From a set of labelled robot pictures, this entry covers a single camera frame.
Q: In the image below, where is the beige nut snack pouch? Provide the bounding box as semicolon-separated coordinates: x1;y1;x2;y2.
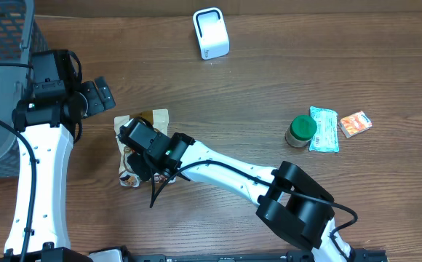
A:
114;109;170;188

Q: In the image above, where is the green lid jar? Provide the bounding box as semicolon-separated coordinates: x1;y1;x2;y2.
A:
285;115;317;148

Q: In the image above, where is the teal snack packet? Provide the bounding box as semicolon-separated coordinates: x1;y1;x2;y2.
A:
309;106;340;153

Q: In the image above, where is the orange small carton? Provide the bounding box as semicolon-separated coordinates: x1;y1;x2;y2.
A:
338;111;373;138

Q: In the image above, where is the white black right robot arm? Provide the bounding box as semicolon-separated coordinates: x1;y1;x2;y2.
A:
117;117;356;261

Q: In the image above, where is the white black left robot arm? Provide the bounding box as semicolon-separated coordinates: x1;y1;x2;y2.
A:
0;49;116;261

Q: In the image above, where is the white barcode scanner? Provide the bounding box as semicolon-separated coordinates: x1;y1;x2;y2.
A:
192;7;230;60

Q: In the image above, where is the grey plastic mesh basket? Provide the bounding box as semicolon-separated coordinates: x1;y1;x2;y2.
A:
0;0;48;178

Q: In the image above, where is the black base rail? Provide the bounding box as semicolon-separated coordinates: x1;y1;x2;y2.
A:
87;247;389;262

